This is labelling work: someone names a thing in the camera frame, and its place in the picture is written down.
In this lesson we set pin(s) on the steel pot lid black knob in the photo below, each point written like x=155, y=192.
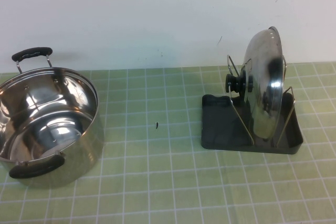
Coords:
x=262, y=90

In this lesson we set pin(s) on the stainless steel cooking pot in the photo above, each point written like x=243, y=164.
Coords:
x=52, y=103

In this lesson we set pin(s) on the small dark debris speck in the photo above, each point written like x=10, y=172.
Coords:
x=156, y=125

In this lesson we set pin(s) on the green grid table mat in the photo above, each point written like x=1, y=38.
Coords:
x=168, y=182

